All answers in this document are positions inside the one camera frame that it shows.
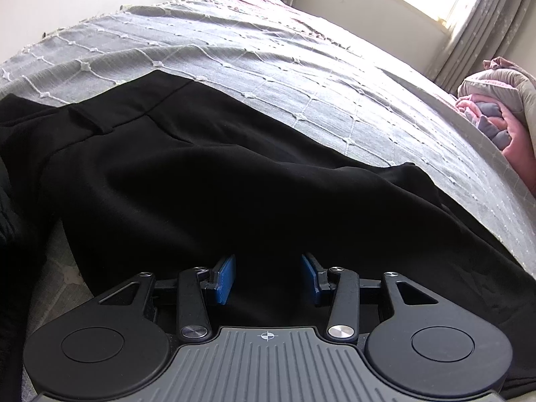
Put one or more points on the beige grey folded quilt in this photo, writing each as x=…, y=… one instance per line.
x=508, y=88

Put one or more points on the grey quilted bed cover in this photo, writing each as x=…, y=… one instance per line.
x=293, y=83

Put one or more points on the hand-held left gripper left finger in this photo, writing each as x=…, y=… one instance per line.
x=224, y=279

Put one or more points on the pink duvet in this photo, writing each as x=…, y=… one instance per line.
x=521, y=146

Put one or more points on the black pants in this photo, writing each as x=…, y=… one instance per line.
x=176, y=184

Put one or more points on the pink grey bundled cloth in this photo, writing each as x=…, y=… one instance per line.
x=481, y=115

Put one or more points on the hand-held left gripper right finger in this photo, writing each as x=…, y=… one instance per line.
x=309, y=278

